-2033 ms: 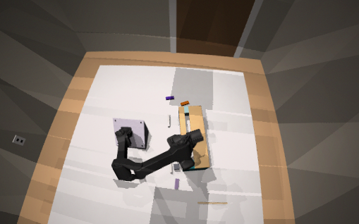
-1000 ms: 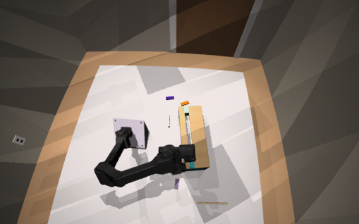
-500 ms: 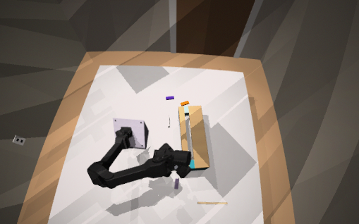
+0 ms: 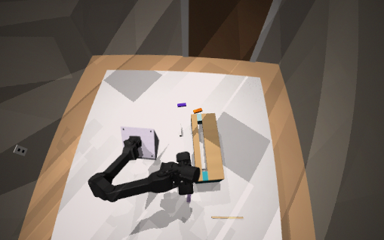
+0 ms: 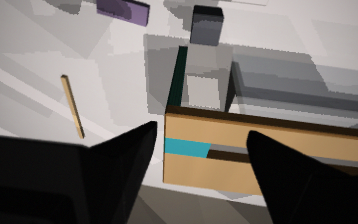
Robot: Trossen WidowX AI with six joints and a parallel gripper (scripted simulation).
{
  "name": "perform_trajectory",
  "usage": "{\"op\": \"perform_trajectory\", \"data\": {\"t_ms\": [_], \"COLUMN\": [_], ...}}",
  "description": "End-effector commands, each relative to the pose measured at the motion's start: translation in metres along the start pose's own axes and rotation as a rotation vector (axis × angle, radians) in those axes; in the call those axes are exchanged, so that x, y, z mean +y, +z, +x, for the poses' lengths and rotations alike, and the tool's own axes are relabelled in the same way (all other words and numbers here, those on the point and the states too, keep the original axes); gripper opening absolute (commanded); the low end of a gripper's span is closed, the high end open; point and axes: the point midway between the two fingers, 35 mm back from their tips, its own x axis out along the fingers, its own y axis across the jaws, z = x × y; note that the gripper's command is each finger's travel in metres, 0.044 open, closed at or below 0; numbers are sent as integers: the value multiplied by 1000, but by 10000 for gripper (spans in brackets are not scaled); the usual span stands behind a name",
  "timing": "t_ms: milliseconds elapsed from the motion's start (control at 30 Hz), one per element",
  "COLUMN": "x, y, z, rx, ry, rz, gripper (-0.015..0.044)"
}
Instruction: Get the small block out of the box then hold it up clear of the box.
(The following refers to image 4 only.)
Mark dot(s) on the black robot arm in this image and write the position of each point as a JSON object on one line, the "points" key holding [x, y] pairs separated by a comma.
{"points": [[157, 182]]}

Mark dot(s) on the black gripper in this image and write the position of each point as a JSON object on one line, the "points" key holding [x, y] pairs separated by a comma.
{"points": [[183, 158]]}

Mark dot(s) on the small orange block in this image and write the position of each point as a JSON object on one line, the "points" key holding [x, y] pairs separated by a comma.
{"points": [[197, 110]]}

